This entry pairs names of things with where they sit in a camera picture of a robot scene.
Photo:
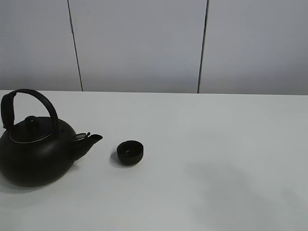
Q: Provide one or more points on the small black teacup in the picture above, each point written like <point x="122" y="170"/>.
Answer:
<point x="130" y="152"/>

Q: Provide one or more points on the black round teapot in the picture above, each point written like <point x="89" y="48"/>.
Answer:
<point x="38" y="150"/>

